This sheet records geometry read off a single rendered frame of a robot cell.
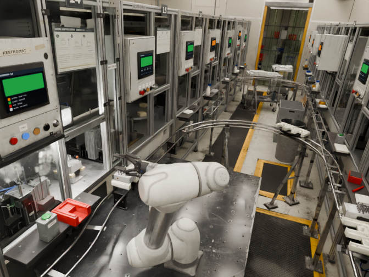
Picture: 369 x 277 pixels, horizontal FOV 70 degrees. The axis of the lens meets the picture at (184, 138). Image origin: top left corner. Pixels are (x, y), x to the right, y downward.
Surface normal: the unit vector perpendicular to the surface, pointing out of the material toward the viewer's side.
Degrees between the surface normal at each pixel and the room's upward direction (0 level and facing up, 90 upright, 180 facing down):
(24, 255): 0
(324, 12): 90
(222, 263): 0
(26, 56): 90
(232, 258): 0
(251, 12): 90
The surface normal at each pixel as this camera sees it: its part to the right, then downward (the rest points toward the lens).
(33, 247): 0.06, -0.91
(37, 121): 0.94, 0.18
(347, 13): -0.34, 0.36
